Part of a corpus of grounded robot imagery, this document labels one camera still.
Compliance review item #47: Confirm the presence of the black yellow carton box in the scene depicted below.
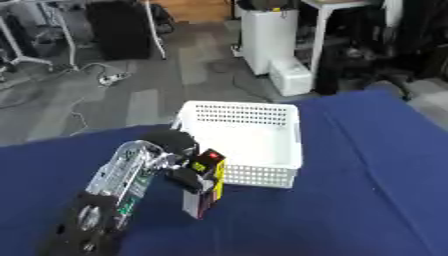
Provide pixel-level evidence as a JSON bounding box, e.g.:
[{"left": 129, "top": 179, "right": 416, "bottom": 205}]
[{"left": 180, "top": 148, "right": 228, "bottom": 220}]

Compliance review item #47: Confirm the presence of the white table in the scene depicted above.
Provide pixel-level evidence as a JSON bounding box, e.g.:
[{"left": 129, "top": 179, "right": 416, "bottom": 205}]
[{"left": 299, "top": 0, "right": 375, "bottom": 90}]

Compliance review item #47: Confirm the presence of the tall white appliance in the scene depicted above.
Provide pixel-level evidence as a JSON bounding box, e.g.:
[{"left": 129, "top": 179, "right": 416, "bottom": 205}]
[{"left": 238, "top": 8, "right": 301, "bottom": 76}]

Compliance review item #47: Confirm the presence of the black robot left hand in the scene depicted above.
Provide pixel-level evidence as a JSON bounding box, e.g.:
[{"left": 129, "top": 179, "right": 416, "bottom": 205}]
[{"left": 140, "top": 129, "right": 214, "bottom": 195}]

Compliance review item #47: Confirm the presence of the white perforated plastic basket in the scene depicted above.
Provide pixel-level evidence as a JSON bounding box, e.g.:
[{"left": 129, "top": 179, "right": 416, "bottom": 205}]
[{"left": 169, "top": 100, "right": 305, "bottom": 190}]

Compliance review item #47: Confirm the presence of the small white box unit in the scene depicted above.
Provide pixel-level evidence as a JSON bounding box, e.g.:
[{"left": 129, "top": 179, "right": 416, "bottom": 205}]
[{"left": 267, "top": 56, "right": 315, "bottom": 98}]

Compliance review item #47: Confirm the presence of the white metal stand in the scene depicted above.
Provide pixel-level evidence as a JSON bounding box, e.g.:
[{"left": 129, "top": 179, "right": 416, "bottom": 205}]
[{"left": 0, "top": 0, "right": 81, "bottom": 72}]

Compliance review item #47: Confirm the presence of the black office chair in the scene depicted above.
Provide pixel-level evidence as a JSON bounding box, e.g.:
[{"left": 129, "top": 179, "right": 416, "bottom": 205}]
[{"left": 316, "top": 0, "right": 448, "bottom": 101}]

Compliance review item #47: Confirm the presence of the white power strip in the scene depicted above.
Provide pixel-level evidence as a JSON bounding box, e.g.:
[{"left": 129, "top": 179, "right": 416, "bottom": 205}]
[{"left": 96, "top": 73, "right": 132, "bottom": 86}]

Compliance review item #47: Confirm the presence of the black cabinet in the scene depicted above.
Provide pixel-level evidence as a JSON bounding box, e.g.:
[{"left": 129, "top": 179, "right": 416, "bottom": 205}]
[{"left": 85, "top": 0, "right": 154, "bottom": 61}]

